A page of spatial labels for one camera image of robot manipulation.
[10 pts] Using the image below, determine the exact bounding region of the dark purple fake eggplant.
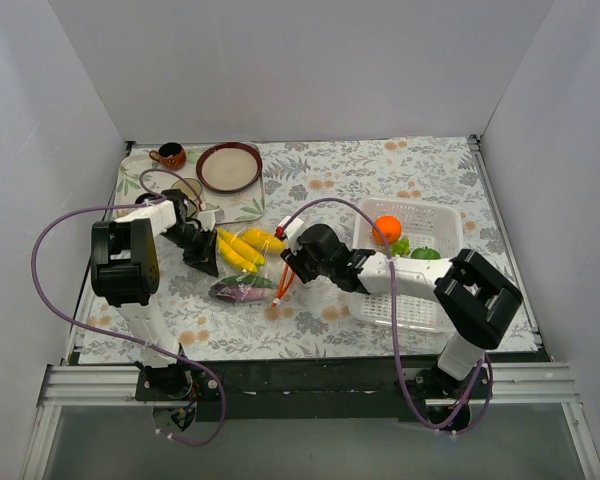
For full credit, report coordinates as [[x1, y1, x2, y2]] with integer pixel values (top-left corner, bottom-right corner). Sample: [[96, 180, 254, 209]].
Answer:
[[208, 281, 275, 304]]

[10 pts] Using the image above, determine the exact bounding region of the green fake bell pepper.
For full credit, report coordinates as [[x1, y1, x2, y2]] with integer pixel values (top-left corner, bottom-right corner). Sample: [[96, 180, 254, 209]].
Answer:
[[411, 247, 441, 260]]

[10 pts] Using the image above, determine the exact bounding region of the clear zip top bag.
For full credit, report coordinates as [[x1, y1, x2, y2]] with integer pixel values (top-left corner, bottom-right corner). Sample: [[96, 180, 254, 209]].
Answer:
[[208, 227, 296, 307]]

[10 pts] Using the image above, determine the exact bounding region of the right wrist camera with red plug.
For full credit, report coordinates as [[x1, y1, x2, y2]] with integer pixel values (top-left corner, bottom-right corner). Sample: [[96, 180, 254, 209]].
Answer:
[[274, 216, 307, 253]]

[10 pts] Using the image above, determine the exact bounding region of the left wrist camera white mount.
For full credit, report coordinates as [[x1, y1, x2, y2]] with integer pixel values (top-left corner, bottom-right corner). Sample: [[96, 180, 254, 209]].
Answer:
[[196, 203, 219, 232]]

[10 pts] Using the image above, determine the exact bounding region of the floral serving tray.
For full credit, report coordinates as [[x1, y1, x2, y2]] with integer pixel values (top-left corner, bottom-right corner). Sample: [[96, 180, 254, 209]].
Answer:
[[114, 144, 265, 225]]

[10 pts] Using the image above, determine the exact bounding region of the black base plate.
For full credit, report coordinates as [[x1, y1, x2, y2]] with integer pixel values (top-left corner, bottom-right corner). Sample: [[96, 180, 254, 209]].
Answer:
[[134, 357, 489, 422]]

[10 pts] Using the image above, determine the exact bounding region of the yellow fake banana bunch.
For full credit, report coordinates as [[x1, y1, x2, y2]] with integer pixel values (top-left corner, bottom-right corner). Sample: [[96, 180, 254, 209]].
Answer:
[[217, 228, 266, 274]]

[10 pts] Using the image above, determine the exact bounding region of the red rimmed beige plate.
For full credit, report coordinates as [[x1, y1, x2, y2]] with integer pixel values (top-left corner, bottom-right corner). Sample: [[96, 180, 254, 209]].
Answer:
[[196, 142, 263, 194]]

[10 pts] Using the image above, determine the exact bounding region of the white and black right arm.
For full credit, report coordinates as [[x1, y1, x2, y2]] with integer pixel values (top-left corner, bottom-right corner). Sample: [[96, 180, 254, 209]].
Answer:
[[275, 219, 523, 398]]

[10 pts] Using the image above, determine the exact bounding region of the brown ceramic cup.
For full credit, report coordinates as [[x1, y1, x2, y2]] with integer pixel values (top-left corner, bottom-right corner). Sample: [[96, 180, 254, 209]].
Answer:
[[149, 142, 187, 170]]

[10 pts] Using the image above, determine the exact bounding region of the white perforated plastic basket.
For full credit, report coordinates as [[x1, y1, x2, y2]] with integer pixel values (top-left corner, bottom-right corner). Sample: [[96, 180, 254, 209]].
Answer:
[[348, 197, 463, 333]]

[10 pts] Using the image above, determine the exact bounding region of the aluminium frame rail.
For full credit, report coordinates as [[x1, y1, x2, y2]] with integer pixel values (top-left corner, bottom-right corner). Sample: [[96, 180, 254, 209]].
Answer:
[[38, 358, 579, 406]]

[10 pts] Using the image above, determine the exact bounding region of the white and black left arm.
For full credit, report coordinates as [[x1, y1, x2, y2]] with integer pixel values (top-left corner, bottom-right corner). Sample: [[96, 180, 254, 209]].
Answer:
[[90, 189, 219, 400]]

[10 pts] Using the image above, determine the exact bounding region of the floral table mat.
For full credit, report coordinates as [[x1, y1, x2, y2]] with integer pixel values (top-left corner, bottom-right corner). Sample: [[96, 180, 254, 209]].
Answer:
[[77, 135, 540, 365]]

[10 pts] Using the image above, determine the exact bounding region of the orange fake fruit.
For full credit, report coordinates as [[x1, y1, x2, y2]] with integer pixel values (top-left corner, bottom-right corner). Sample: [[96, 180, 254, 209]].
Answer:
[[372, 215, 402, 245]]

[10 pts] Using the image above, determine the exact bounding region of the small green fake cucumber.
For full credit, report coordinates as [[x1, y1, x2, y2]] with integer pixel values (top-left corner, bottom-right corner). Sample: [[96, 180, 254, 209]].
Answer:
[[223, 275, 275, 289]]

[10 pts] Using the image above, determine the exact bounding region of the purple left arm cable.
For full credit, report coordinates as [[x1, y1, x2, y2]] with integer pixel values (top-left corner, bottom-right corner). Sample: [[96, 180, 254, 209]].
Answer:
[[30, 168, 227, 446]]

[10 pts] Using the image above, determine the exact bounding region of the dark blue ceramic cup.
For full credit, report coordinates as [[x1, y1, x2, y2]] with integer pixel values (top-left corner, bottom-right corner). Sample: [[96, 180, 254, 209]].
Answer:
[[135, 193, 157, 205]]

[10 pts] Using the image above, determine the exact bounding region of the cream enamel mug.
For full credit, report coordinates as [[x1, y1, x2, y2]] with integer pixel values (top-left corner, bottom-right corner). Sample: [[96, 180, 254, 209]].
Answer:
[[171, 178, 204, 203]]

